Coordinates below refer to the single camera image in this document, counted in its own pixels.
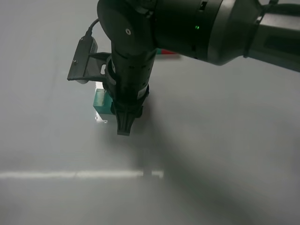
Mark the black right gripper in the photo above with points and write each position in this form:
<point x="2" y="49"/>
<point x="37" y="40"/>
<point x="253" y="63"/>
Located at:
<point x="127" y="85"/>

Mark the green cube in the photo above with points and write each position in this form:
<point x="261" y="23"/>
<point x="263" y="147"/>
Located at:
<point x="102" y="102"/>

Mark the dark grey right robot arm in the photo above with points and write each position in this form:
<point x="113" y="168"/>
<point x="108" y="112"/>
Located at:
<point x="214" y="31"/>

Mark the red template cube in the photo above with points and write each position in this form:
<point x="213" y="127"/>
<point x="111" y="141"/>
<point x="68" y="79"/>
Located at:
<point x="165" y="52"/>

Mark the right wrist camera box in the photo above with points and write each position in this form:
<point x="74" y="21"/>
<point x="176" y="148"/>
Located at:
<point x="87" y="62"/>

